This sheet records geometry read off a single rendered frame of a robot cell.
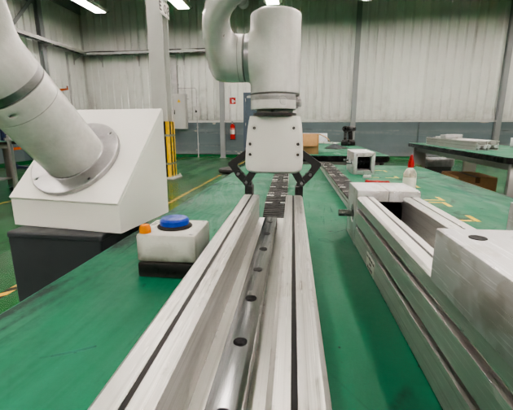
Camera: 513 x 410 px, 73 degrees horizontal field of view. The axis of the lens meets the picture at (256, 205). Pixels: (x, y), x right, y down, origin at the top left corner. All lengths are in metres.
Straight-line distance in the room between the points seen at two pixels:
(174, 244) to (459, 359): 0.33
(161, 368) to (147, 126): 0.65
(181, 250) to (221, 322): 0.19
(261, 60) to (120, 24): 12.88
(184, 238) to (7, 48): 0.39
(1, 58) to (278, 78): 0.41
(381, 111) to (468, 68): 2.66
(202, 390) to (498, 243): 0.20
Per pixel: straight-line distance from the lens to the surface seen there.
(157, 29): 7.12
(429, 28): 12.39
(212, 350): 0.26
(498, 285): 0.21
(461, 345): 0.27
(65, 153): 0.73
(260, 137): 0.60
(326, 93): 11.57
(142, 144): 0.76
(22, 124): 0.70
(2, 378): 0.37
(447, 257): 0.26
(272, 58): 0.59
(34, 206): 0.82
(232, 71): 0.61
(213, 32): 0.57
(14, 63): 0.66
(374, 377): 0.32
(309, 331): 0.20
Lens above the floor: 0.97
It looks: 13 degrees down
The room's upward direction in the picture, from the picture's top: straight up
